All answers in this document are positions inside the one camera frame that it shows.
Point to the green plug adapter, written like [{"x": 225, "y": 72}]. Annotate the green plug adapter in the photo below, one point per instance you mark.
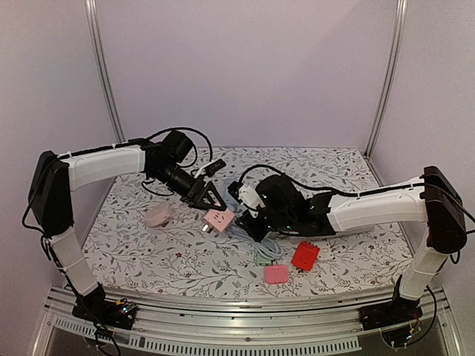
[{"x": 261, "y": 260}]

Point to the aluminium corner post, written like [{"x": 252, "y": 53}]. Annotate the aluminium corner post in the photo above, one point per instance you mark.
[
  {"x": 92, "y": 17},
  {"x": 392, "y": 62}
]

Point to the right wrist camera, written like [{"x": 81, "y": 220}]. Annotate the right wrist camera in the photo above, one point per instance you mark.
[{"x": 248, "y": 197}]

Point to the left aluminium corner post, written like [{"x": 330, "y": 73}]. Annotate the left aluminium corner post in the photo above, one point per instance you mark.
[{"x": 92, "y": 17}]

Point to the red cube socket adapter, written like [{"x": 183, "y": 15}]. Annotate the red cube socket adapter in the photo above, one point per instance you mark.
[{"x": 305, "y": 256}]

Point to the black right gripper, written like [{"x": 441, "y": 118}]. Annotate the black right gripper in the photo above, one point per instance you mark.
[{"x": 257, "y": 221}]

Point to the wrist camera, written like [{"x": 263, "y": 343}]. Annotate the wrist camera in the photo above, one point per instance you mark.
[
  {"x": 210, "y": 168},
  {"x": 248, "y": 197}
]

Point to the round pink power socket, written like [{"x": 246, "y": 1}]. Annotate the round pink power socket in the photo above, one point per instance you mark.
[{"x": 158, "y": 215}]

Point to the floral patterned table mat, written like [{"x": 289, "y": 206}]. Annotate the floral patterned table mat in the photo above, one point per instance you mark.
[{"x": 178, "y": 258}]

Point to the light pink cube socket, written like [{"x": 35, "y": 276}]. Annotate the light pink cube socket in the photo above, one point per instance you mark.
[{"x": 217, "y": 220}]

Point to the right aluminium corner post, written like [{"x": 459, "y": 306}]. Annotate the right aluminium corner post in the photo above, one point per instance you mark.
[{"x": 392, "y": 62}]

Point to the pink plug adapter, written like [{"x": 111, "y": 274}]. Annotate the pink plug adapter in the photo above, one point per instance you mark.
[{"x": 276, "y": 274}]

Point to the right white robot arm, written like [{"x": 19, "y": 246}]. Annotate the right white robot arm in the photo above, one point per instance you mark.
[{"x": 429, "y": 200}]

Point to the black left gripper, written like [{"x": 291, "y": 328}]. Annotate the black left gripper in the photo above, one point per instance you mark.
[{"x": 202, "y": 205}]

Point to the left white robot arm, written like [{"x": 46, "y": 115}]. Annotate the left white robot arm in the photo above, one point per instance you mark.
[{"x": 49, "y": 200}]

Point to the aluminium front rail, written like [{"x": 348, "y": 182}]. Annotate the aluminium front rail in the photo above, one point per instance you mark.
[{"x": 319, "y": 325}]

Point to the light blue power strip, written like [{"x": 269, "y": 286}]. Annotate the light blue power strip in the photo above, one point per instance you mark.
[{"x": 227, "y": 196}]

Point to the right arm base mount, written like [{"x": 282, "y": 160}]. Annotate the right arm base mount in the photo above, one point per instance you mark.
[{"x": 398, "y": 320}]

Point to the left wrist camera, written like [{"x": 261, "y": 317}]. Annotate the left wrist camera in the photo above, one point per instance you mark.
[{"x": 210, "y": 168}]

